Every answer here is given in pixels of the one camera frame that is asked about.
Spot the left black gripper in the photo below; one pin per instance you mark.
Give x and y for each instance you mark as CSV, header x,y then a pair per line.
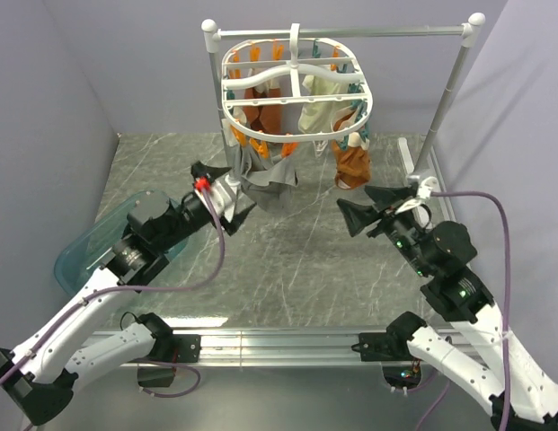
x,y
198,168

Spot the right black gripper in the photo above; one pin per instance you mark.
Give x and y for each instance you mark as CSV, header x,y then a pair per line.
x,y
356,215

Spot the orange front clip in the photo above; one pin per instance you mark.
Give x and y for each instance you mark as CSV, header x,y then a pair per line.
x,y
288,149

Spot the white oval clip hanger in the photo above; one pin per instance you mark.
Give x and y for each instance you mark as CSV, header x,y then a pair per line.
x,y
284,60

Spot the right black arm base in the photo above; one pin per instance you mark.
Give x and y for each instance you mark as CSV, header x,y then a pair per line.
x,y
400,369

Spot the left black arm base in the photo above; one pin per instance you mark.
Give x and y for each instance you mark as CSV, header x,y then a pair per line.
x,y
159,368

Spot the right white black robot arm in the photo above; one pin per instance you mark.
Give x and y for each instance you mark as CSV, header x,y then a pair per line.
x,y
506,382

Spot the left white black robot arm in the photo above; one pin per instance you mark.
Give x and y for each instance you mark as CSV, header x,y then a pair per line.
x,y
43,373

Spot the orange hanging underwear right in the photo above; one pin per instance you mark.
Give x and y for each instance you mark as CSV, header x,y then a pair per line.
x,y
353,165

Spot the rust hanging underwear back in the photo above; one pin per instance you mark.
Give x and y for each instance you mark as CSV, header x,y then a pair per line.
x,y
264,118

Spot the cream hanging underwear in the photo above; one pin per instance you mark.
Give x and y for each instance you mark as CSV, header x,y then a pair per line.
x,y
319,117

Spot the teal plastic basin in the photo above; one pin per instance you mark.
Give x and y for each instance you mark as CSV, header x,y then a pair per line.
x,y
77,262

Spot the silver white drying rack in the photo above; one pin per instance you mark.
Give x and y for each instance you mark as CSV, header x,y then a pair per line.
x,y
218,42

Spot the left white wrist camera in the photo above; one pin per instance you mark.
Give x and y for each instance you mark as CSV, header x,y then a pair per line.
x,y
223,194

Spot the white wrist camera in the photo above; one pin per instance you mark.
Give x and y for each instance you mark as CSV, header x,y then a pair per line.
x,y
423,191
223,194

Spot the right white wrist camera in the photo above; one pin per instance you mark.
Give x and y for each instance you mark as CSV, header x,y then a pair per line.
x,y
423,191

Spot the aluminium mounting rail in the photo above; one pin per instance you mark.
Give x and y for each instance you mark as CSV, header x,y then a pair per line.
x,y
278,347

